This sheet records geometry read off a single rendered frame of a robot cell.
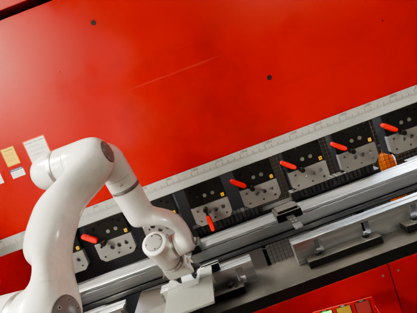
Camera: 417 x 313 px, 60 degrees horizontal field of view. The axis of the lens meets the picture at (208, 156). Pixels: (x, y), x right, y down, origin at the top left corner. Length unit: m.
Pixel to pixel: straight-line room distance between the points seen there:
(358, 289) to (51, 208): 1.13
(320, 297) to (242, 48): 0.97
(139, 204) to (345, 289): 0.84
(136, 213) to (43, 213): 0.37
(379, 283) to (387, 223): 0.24
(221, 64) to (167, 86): 0.21
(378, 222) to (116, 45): 1.22
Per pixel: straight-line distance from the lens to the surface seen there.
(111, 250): 1.50
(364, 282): 1.53
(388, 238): 1.60
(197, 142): 1.36
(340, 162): 1.47
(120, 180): 1.08
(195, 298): 1.34
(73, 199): 0.86
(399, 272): 1.58
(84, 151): 0.88
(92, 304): 1.95
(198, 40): 1.37
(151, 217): 1.14
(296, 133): 1.41
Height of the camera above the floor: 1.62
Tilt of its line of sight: 8 degrees down
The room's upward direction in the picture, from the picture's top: 21 degrees counter-clockwise
